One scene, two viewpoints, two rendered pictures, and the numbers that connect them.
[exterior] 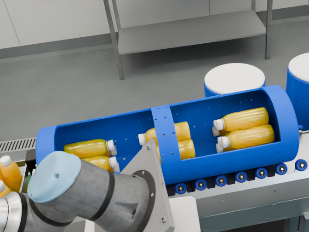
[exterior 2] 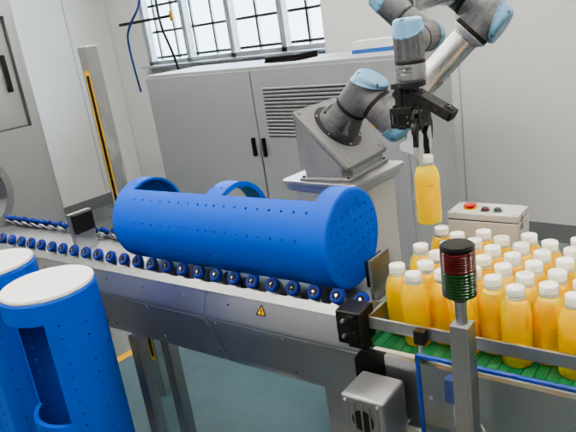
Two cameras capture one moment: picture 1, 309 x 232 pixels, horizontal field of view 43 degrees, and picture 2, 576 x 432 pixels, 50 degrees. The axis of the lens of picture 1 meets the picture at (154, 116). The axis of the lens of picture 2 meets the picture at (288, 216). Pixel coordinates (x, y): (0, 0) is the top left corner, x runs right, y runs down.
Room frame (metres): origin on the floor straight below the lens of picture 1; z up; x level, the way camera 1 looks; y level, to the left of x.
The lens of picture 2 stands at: (2.40, 1.32, 1.68)
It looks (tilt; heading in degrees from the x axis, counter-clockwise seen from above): 17 degrees down; 220
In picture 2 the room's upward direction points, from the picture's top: 8 degrees counter-clockwise
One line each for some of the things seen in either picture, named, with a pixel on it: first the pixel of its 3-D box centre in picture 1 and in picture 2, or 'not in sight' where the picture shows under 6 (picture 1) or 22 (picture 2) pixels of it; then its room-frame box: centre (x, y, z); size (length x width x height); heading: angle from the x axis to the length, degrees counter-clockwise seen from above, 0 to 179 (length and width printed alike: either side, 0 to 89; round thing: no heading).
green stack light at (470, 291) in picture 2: not in sight; (459, 281); (1.42, 0.87, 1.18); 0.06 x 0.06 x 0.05
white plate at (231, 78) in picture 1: (234, 78); (46, 284); (1.55, -0.40, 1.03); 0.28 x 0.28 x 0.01
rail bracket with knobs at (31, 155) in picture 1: (37, 163); (357, 323); (1.27, 0.52, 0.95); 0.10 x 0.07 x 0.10; 2
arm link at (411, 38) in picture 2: not in sight; (409, 40); (0.97, 0.57, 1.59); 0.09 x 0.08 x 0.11; 2
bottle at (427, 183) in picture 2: not in sight; (428, 191); (0.97, 0.59, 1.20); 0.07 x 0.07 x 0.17
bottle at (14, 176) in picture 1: (13, 176); (399, 300); (1.18, 0.60, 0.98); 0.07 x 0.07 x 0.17
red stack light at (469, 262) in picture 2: not in sight; (458, 259); (1.42, 0.87, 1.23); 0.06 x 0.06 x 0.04
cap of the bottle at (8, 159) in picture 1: (5, 160); (397, 267); (1.18, 0.60, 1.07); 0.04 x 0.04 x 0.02
